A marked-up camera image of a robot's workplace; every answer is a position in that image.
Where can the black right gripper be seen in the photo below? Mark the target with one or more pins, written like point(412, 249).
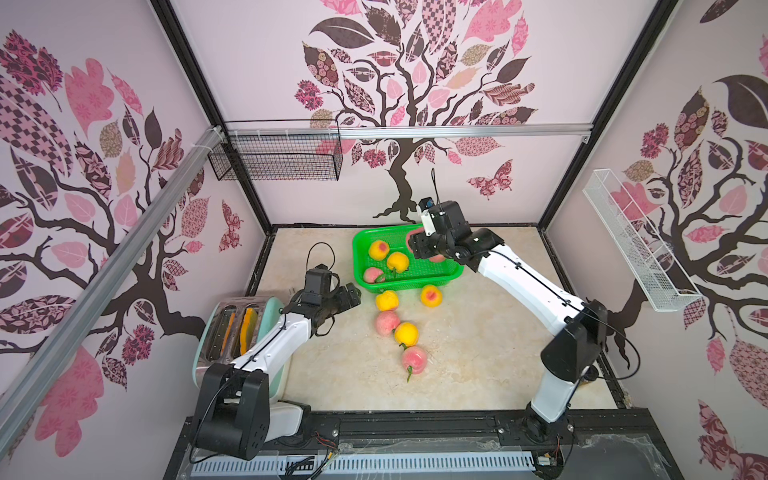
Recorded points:
point(424, 242)

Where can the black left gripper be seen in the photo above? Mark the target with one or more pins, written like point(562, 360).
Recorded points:
point(344, 302)

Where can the yellow peach with red spot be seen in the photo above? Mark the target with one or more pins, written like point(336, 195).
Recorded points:
point(379, 250)

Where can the yellow peach with green leaf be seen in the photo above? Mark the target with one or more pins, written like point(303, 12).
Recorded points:
point(398, 262)

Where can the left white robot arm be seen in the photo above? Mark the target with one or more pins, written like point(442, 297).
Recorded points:
point(234, 415)

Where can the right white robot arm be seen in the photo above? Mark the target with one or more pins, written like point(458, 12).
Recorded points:
point(578, 327)

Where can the green plastic basket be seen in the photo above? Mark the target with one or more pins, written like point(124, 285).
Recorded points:
point(383, 261)

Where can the yellow red peach below basket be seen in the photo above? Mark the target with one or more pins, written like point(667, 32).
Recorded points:
point(431, 296)

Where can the mint and chrome toaster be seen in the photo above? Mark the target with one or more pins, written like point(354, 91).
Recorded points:
point(236, 325)

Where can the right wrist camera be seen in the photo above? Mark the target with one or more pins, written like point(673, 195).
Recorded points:
point(444, 218)

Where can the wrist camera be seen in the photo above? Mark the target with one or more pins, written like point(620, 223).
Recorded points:
point(318, 281)
point(444, 218)

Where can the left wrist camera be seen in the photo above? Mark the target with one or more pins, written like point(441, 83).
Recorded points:
point(318, 281)

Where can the black wire wall basket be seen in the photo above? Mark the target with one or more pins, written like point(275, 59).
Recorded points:
point(280, 150)

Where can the white slotted cable duct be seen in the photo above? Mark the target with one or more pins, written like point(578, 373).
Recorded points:
point(364, 465)

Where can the aluminium rail back wall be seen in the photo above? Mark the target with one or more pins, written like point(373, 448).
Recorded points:
point(471, 131)

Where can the aluminium rail wall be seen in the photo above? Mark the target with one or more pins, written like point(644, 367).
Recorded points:
point(27, 391)
point(471, 131)

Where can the white wire wall shelf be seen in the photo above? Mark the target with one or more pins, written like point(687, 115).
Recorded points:
point(650, 257)

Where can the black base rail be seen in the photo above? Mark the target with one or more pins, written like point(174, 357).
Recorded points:
point(584, 444)

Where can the aluminium rail left wall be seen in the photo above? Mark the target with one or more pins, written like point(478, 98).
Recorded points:
point(27, 391)

